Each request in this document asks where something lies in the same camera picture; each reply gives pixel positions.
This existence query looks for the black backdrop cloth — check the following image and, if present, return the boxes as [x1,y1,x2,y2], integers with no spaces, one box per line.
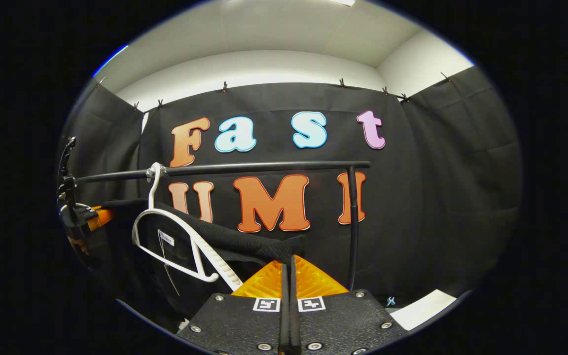
[60,67,524,321]

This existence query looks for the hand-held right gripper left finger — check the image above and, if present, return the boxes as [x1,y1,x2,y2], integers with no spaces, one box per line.
[176,258,290,355]

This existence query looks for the white ribbed panel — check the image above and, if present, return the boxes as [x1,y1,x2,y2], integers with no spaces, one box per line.
[390,289,457,331]

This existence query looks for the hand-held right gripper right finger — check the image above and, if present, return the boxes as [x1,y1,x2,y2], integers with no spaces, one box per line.
[289,254,409,355]

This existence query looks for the white clothes hanger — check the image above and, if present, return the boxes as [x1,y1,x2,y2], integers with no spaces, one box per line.
[132,163,243,292]

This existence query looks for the row of black cloth clips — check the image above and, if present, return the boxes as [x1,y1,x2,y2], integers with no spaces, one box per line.
[96,71,455,111]

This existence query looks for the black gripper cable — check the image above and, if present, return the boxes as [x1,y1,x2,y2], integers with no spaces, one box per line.
[57,137,77,198]

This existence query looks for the black garment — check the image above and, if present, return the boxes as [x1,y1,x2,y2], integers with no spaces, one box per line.
[101,197,309,321]

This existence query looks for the black clothes rack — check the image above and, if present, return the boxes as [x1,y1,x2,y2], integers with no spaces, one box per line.
[73,160,372,292]

